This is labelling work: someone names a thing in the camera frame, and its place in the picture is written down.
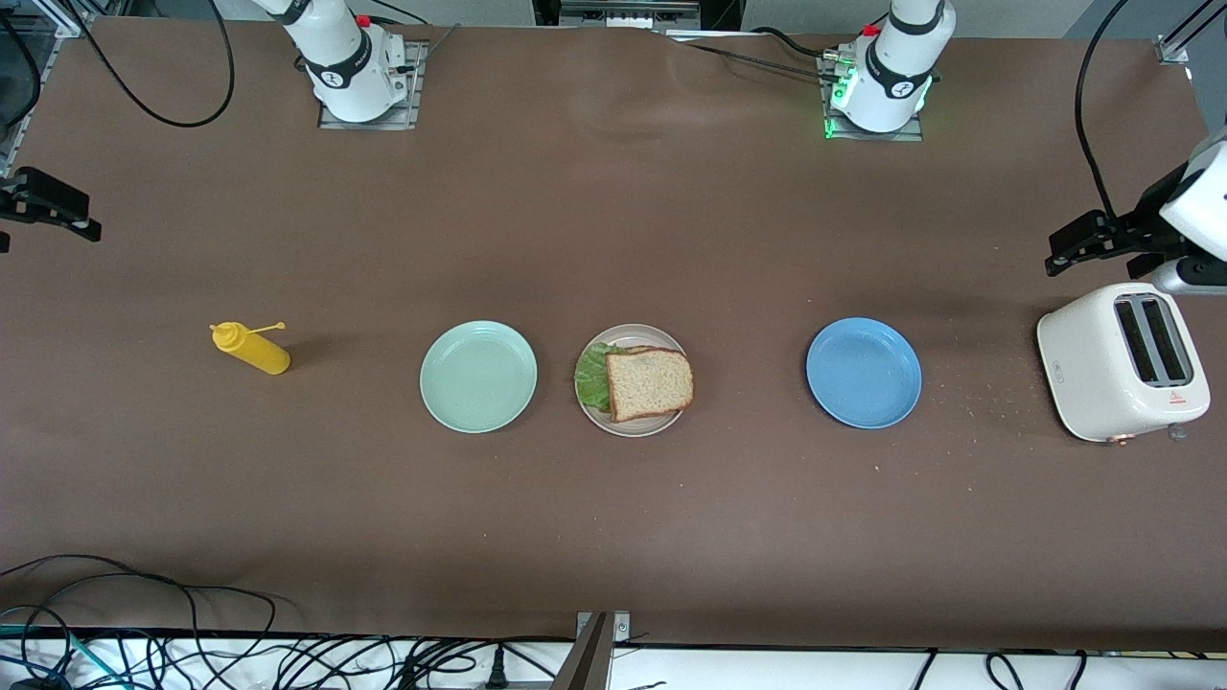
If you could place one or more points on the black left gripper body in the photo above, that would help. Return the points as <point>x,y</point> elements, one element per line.
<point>1137,226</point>

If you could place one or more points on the yellow squeeze bottle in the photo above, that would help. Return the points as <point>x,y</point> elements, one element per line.
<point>259,355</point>

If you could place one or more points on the green lettuce leaf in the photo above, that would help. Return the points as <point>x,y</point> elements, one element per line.
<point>592,379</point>

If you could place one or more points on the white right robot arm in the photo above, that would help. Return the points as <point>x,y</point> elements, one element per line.
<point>345,72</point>

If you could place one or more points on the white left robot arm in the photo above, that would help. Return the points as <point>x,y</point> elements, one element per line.
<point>896,77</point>

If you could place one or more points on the blue plate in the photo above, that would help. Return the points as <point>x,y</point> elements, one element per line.
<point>863,374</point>

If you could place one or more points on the mint green plate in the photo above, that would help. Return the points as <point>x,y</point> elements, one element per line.
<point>477,377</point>

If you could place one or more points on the beige plate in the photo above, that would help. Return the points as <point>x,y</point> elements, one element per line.
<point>637,429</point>

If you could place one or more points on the white toaster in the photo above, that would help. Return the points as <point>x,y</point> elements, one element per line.
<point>1088,369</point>

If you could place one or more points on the grey power strip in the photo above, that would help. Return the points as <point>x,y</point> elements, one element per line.
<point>628,14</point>

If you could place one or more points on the black power plug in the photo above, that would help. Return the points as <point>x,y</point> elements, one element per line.
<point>497,671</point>

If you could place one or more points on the small metal corner bracket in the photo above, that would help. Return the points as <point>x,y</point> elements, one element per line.
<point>1171,50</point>

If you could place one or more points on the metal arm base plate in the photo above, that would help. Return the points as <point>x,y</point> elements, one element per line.
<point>364,125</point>
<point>872,136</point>

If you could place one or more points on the grey metal bracket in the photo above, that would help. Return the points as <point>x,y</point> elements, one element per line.
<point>590,661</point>

